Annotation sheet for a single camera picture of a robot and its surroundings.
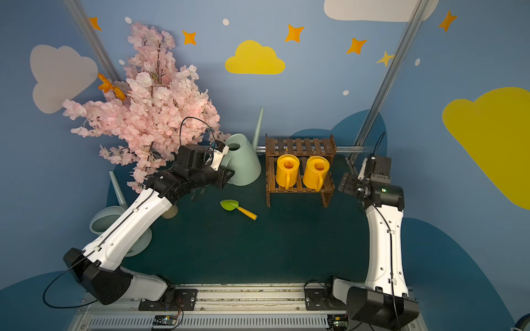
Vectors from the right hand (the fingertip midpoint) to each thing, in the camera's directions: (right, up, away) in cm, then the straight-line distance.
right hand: (357, 183), depth 73 cm
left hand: (-46, +6, 0) cm, 46 cm away
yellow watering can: (-24, +5, +9) cm, 26 cm away
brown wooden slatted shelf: (-19, +7, +10) cm, 23 cm away
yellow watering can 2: (-13, +6, +9) cm, 16 cm away
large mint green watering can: (-91, -12, -1) cm, 91 cm away
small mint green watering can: (-41, +8, -1) cm, 42 cm away
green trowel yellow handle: (-50, -12, +25) cm, 57 cm away
